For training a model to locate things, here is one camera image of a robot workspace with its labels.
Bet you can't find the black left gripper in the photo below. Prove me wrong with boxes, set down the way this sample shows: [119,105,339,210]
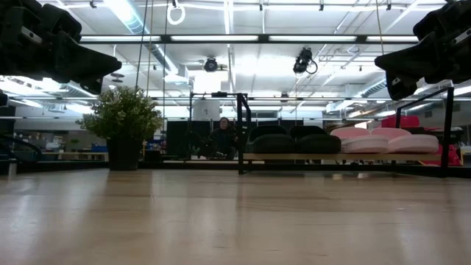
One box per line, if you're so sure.
[0,0,123,84]

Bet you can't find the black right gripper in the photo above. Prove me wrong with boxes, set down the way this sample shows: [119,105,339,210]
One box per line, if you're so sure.
[374,0,471,85]

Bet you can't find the pink rubber slide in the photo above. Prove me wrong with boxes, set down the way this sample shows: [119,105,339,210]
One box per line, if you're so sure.
[370,127,439,155]
[330,127,392,155]

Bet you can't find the black rubber slide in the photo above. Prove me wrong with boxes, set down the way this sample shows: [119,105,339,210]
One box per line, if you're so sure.
[248,124,297,155]
[289,125,342,155]

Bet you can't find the green potted plant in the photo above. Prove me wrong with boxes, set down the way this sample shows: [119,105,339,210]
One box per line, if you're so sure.
[75,86,164,172]

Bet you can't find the black overhead bar with lights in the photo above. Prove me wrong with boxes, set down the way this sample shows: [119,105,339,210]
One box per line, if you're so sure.
[79,34,420,45]

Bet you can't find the black partition panel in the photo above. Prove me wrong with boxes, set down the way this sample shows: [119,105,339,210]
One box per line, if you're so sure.
[166,120,192,159]

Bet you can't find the round black ceiling fixture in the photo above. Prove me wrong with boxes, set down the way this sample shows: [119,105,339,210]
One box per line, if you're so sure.
[203,57,220,74]

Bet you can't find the person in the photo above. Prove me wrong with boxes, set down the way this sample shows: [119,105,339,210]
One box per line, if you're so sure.
[198,116,239,161]

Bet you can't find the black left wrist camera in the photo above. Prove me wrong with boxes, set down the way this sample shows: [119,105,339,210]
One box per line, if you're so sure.
[79,76,104,96]

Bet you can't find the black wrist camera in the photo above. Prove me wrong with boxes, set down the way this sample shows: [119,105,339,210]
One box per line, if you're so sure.
[79,76,104,96]
[385,71,422,102]

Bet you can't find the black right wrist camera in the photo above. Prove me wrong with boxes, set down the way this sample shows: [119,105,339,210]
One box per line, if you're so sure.
[385,71,422,102]

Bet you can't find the white cable ring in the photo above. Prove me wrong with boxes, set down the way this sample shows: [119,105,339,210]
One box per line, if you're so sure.
[166,0,186,26]

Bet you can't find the black overhead camera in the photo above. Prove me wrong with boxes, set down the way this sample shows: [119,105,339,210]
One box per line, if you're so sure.
[292,46,318,76]

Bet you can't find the black frame wooden shelf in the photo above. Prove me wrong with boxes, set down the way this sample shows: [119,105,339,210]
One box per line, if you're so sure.
[237,86,456,177]

